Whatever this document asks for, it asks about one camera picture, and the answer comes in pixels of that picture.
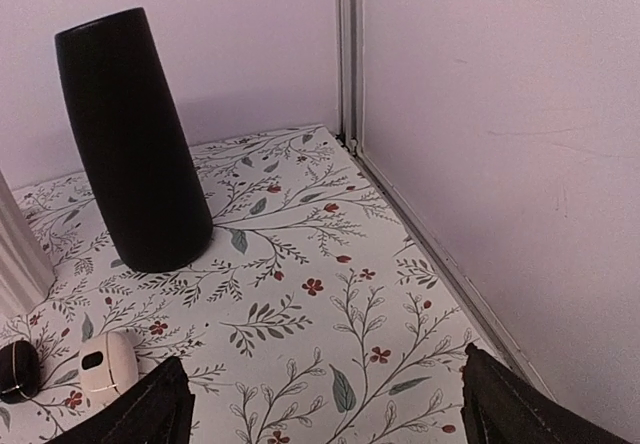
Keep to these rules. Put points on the small black earbud case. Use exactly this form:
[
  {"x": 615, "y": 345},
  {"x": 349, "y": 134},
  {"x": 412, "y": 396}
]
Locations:
[{"x": 19, "y": 373}]

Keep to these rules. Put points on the floral patterned table mat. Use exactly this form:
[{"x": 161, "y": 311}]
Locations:
[{"x": 313, "y": 316}]

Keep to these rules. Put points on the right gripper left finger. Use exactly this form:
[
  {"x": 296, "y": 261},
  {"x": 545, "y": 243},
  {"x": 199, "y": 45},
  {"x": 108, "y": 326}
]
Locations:
[{"x": 157, "y": 409}]

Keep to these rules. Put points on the small beige earbud case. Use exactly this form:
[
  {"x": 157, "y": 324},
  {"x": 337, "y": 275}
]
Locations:
[{"x": 108, "y": 367}]

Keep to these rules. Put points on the white ribbed vase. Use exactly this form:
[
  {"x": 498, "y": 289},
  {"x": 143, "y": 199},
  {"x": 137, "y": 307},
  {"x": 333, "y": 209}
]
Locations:
[{"x": 27, "y": 274}]

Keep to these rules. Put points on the right aluminium frame post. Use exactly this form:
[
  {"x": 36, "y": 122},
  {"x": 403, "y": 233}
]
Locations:
[{"x": 351, "y": 78}]

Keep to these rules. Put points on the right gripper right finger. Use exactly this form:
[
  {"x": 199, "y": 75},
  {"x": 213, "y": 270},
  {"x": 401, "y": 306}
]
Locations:
[{"x": 500, "y": 407}]

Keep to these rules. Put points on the black cylindrical cup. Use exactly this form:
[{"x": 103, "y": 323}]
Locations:
[{"x": 131, "y": 142}]

